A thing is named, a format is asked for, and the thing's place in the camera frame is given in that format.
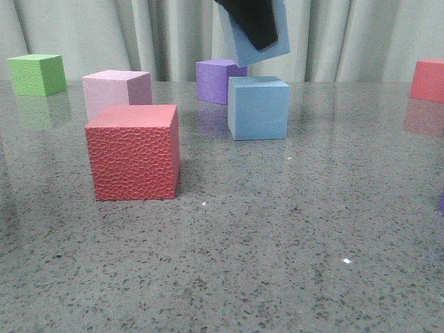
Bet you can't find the purple foam cube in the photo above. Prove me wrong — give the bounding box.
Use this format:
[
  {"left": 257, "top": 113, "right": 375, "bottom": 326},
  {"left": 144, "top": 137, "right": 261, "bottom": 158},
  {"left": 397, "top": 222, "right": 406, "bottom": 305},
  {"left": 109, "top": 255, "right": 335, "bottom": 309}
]
[{"left": 196, "top": 58, "right": 248, "bottom": 105}]

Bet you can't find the large red foam cube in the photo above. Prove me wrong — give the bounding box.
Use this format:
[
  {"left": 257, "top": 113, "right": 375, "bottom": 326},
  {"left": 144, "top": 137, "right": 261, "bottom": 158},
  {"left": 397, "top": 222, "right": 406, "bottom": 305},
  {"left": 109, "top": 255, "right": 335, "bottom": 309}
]
[{"left": 85, "top": 104, "right": 180, "bottom": 200}]

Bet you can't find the light blue foam cube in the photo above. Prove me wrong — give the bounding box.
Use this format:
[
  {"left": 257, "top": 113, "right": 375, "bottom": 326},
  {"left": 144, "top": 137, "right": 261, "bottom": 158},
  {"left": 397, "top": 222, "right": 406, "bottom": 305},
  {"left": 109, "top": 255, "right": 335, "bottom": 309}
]
[{"left": 228, "top": 76, "right": 290, "bottom": 140}]

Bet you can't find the green foam cube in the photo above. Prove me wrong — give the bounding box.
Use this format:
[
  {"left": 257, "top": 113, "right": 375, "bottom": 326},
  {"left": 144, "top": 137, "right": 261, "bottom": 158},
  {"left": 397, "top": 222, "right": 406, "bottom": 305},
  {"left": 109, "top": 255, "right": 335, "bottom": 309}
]
[{"left": 7, "top": 54, "right": 67, "bottom": 96}]

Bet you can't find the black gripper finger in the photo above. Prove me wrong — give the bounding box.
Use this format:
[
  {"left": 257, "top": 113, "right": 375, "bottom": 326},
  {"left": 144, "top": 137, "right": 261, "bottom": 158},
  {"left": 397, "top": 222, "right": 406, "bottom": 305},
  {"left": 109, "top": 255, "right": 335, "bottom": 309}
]
[{"left": 216, "top": 0, "right": 278, "bottom": 51}]

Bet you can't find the pink foam cube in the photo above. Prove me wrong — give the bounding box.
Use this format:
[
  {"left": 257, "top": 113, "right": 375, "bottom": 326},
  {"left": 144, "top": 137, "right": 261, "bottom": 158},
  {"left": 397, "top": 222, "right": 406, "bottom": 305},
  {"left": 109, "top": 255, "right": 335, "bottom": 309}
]
[{"left": 83, "top": 69, "right": 153, "bottom": 121}]

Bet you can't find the purple cube at edge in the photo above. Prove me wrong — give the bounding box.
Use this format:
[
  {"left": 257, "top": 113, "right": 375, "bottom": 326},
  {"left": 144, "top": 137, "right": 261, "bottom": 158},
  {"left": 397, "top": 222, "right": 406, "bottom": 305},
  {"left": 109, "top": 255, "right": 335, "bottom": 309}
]
[{"left": 438, "top": 190, "right": 444, "bottom": 213}]

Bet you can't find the grey-green curtain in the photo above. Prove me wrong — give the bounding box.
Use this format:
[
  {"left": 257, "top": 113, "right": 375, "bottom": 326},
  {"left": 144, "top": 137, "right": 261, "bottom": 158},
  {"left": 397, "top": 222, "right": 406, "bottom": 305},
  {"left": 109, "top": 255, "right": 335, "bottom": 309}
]
[{"left": 1, "top": 1, "right": 443, "bottom": 82}]

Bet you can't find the far red foam cube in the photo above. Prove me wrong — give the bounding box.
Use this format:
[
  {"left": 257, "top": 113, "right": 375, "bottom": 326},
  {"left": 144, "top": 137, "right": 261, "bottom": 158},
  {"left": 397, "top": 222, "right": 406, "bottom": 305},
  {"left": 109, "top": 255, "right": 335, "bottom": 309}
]
[{"left": 410, "top": 58, "right": 444, "bottom": 103}]

